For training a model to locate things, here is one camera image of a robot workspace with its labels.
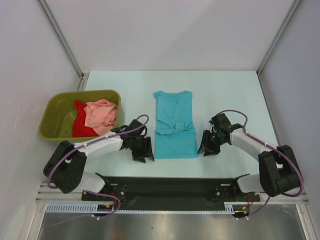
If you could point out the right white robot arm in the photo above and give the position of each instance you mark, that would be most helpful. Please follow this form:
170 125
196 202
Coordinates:
278 171

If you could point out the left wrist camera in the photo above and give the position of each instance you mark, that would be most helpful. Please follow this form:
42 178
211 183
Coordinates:
140 129

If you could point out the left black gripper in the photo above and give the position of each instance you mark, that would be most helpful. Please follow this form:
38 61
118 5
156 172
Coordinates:
146 151

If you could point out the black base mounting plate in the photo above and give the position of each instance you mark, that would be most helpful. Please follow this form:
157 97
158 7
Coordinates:
173 192

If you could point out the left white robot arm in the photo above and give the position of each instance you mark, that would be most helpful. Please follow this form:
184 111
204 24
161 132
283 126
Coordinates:
65 170

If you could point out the olive green plastic bin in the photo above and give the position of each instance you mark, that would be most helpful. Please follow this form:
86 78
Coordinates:
60 114

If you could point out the aluminium frame post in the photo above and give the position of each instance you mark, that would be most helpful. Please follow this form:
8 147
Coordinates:
47 12
279 34

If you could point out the red t shirt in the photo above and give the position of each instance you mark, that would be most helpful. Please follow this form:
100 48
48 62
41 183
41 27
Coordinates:
78 128

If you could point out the turquoise t shirt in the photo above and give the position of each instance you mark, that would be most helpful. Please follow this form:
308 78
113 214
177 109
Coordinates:
175 134

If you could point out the right aluminium frame post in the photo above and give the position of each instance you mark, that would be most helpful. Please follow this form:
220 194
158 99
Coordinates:
279 34

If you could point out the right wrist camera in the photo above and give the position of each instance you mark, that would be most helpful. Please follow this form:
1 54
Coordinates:
220 121

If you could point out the pink t shirt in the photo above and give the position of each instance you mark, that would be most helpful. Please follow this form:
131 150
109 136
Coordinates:
100 116

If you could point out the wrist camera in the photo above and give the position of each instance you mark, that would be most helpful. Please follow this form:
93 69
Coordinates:
140 129
220 121

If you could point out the left aluminium frame post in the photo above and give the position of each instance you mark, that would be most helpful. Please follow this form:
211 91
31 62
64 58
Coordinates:
47 12

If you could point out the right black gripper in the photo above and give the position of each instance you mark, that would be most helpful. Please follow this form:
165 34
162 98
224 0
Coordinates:
210 150

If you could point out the white slotted cable duct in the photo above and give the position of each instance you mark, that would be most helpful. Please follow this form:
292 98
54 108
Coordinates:
101 209

